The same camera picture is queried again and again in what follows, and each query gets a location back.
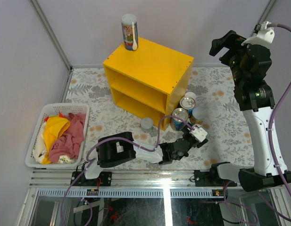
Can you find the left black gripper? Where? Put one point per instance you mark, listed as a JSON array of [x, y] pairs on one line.
[[195, 142]]

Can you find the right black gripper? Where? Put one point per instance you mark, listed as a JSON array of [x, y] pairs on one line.
[[231, 40]]

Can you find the tall can with white spoon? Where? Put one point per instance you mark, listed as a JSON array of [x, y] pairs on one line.
[[130, 31]]

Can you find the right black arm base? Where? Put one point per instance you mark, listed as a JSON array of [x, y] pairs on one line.
[[209, 178]]

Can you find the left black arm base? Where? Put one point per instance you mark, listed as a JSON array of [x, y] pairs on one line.
[[103, 180]]

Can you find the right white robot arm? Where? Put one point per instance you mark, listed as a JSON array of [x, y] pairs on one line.
[[249, 60]]

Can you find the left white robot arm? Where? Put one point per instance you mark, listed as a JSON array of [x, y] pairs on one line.
[[117, 149]]

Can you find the blue can silver pull-tab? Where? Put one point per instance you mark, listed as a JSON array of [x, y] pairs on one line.
[[179, 116]]

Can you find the wide yellow can clear lid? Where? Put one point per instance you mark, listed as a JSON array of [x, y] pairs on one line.
[[198, 115]]

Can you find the short grey can clear lid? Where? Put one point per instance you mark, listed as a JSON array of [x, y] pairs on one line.
[[146, 124]]

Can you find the rear silver pull-tab can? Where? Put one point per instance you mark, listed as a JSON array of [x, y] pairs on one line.
[[187, 103]]

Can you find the small yellow can white lid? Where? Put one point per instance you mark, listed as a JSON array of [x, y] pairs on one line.
[[191, 95]]

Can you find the yellow wooden shelf cabinet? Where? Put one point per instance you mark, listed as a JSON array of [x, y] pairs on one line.
[[150, 81]]

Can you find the pink cloth in basket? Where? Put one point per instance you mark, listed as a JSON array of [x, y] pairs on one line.
[[66, 148]]

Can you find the yellow cloth in basket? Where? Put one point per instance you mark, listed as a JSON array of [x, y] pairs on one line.
[[54, 129]]

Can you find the white plastic laundry basket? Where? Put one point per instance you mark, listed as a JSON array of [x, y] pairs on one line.
[[52, 110]]

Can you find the white cloth in basket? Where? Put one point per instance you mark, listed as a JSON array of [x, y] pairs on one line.
[[40, 150]]

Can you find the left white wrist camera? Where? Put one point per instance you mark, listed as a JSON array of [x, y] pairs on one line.
[[198, 132]]

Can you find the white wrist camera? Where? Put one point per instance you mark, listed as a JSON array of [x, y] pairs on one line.
[[263, 35], [198, 132]]

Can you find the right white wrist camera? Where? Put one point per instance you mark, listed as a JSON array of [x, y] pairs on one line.
[[263, 35]]

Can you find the aluminium front rail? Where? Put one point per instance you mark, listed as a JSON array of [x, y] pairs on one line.
[[124, 183]]

